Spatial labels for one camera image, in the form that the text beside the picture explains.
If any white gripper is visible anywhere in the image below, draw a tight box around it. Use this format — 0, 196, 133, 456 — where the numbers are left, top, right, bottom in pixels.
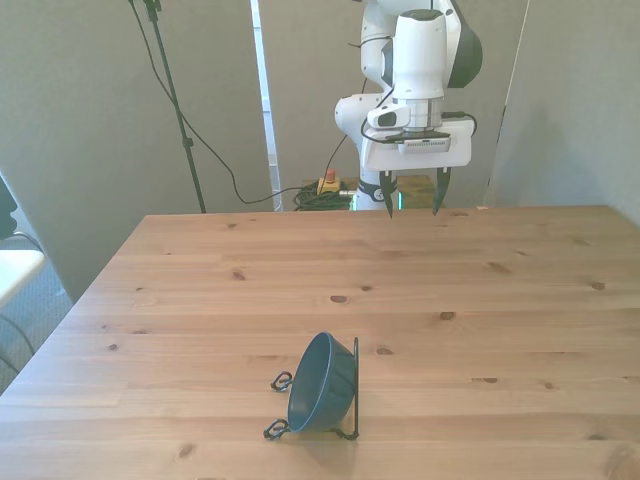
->
360, 115, 475, 220

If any yellow emergency stop button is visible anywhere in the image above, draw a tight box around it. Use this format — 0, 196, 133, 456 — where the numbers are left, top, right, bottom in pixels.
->
317, 169, 342, 196

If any white side table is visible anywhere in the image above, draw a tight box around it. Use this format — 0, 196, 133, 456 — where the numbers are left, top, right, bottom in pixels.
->
0, 248, 47, 307

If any black wire bowl stand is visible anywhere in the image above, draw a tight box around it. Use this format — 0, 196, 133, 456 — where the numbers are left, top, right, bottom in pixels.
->
262, 336, 361, 442

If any white partition post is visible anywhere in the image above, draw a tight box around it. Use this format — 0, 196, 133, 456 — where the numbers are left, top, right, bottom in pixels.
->
248, 0, 284, 213

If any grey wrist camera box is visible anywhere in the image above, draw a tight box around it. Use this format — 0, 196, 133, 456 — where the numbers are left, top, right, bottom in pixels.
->
398, 139, 453, 155

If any coiled dark cable bundle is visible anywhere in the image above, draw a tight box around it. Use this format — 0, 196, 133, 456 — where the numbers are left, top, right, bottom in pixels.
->
292, 185, 351, 212

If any dark blue bowl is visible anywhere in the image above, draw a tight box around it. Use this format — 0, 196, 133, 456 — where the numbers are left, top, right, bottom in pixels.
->
286, 331, 355, 435

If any black tripod cable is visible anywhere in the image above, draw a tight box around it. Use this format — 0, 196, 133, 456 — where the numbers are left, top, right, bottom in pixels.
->
127, 0, 301, 205

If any black tripod pole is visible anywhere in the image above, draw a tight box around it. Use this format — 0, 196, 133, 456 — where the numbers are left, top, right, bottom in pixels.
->
127, 0, 208, 215

